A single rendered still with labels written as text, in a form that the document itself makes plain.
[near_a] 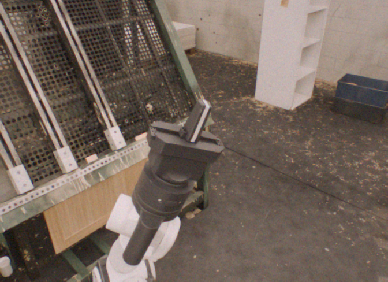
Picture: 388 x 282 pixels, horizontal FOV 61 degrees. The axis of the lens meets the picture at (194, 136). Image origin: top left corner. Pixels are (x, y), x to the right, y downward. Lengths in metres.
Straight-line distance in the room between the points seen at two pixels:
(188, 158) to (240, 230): 2.21
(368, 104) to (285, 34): 1.34
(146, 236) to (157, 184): 0.08
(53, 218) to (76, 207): 0.15
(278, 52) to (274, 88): 0.50
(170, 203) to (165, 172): 0.05
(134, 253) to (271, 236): 2.16
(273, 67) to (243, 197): 2.15
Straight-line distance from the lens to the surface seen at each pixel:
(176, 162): 0.49
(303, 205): 3.01
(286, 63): 4.46
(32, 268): 2.26
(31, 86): 1.83
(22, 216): 1.76
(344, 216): 3.03
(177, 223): 0.60
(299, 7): 4.29
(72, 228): 2.29
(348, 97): 4.64
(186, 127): 0.49
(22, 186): 1.74
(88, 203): 2.24
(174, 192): 0.51
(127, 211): 0.59
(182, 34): 6.60
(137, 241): 0.55
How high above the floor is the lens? 1.91
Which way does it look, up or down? 30 degrees down
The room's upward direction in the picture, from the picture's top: straight up
